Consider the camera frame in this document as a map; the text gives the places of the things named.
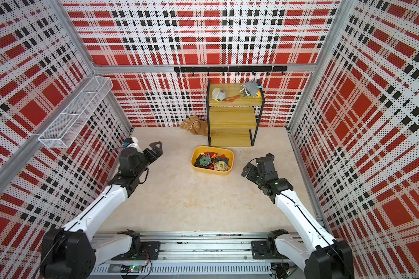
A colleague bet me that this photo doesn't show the yellow plastic storage box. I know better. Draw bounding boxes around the yellow plastic storage box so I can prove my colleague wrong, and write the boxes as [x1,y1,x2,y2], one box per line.
[191,146,235,176]

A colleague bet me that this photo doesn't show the dark tea bag barcode side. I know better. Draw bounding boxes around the dark tea bag barcode side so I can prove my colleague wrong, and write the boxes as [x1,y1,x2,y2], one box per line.
[193,159,203,168]

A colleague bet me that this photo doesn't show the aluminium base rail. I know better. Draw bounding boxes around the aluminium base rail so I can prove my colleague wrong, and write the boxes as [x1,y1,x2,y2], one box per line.
[90,230,302,279]

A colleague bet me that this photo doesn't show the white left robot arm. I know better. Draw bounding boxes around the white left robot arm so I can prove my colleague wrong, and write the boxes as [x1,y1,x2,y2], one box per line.
[34,137,163,279]

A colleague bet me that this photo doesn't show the green label tea bag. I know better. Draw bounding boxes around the green label tea bag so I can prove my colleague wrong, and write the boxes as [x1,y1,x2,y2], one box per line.
[199,154,213,168]

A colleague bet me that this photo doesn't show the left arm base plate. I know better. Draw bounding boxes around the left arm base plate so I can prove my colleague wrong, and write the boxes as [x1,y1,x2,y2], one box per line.
[111,239,161,260]

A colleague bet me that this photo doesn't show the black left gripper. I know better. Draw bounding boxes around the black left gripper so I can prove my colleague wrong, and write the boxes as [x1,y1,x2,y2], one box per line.
[135,141,164,177]

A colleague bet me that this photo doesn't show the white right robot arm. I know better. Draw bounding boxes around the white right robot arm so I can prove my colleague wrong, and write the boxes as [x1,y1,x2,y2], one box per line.
[242,153,355,279]

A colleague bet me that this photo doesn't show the black wall hook rail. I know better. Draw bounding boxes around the black wall hook rail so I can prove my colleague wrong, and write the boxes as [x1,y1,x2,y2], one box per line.
[173,66,288,74]

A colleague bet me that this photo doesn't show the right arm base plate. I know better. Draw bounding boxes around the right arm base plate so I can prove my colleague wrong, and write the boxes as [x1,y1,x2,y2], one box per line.
[251,239,285,260]

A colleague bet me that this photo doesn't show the white toy on shelf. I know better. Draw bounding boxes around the white toy on shelf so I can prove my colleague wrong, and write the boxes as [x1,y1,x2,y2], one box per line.
[211,87,226,102]

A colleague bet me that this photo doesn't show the yellow label tea bag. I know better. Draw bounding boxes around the yellow label tea bag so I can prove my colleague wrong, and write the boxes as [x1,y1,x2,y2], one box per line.
[214,160,230,172]

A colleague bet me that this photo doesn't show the green circuit board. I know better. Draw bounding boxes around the green circuit board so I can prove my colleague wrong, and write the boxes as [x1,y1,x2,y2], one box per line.
[121,265,143,273]

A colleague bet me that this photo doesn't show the white wire mesh basket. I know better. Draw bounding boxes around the white wire mesh basket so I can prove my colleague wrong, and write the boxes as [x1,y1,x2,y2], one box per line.
[38,76,112,148]

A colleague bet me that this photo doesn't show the wooden black-frame shelf rack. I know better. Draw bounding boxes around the wooden black-frame shelf rack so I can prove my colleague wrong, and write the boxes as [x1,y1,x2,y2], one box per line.
[206,82,265,147]

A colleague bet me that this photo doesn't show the orange scissors on shelf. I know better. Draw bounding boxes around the orange scissors on shelf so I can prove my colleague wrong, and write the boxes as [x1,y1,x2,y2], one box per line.
[225,94,243,102]

